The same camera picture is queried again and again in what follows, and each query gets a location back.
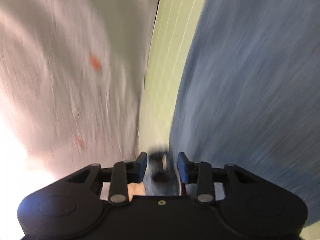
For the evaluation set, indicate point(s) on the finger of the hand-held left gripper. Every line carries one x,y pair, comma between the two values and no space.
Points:
158,156

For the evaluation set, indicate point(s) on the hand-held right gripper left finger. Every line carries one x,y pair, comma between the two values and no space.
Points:
142,167

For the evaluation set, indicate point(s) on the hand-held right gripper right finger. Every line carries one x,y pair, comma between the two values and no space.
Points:
183,167

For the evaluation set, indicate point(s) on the blue denim jeans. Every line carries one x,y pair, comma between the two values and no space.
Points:
250,80

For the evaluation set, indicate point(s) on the green grid mat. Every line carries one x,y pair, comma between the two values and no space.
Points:
165,55

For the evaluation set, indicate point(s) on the grey carrot print bed sheet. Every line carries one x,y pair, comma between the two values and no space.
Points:
62,80

